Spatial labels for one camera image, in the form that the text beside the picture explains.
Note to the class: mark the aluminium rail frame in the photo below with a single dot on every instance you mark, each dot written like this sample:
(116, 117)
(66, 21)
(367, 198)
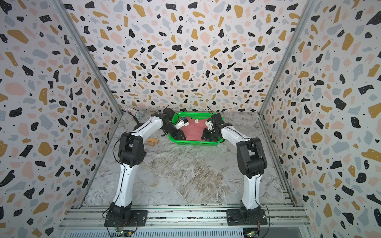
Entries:
(188, 221)

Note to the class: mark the pink t-shirt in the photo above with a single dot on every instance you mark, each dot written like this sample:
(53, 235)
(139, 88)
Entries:
(194, 130)

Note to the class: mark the small cardboard piece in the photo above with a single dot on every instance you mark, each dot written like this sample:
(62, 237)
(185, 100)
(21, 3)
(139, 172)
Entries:
(152, 141)

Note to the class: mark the circuit board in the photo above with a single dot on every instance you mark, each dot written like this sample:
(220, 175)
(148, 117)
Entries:
(124, 233)
(251, 233)

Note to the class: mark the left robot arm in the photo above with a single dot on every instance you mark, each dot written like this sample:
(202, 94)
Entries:
(131, 154)

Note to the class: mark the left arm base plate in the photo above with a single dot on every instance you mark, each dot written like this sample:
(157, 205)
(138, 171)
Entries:
(131, 218)

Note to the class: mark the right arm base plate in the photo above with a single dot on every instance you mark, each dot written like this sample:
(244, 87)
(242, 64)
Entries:
(241, 217)

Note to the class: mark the microphone on black stand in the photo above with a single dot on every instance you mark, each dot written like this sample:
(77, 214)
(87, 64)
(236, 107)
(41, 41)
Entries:
(137, 115)

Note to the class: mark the green plastic basket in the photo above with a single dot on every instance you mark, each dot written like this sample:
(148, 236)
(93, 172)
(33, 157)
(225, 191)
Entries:
(193, 115)

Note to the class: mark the right circuit board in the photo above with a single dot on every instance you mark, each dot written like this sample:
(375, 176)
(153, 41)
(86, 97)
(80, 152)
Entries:
(251, 233)

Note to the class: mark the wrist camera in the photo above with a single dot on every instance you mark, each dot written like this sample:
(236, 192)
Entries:
(209, 124)
(182, 122)

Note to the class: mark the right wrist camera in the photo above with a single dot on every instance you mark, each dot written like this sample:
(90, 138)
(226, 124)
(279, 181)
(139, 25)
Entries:
(209, 124)

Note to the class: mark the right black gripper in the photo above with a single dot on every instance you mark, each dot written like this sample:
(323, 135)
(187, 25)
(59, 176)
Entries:
(205, 136)

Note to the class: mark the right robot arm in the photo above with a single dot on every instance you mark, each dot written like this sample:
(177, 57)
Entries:
(251, 162)

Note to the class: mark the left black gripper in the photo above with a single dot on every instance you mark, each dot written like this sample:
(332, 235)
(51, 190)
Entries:
(180, 134)

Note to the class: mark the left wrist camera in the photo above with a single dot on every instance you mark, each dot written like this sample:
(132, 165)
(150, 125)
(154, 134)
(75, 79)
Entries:
(182, 122)

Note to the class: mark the left circuit board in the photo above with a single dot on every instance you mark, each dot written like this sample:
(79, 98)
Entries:
(124, 233)

